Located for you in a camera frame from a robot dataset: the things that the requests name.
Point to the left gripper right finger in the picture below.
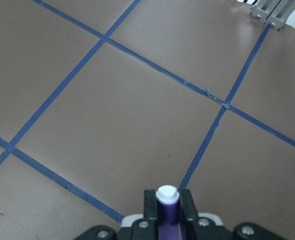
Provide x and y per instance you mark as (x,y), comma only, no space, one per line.
(193,226)

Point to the purple pen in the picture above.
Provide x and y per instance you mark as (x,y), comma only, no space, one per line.
(167,197)

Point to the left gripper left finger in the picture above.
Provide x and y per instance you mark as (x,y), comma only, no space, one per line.
(147,228)

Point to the aluminium profile post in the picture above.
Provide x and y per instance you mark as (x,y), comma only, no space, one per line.
(275,13)

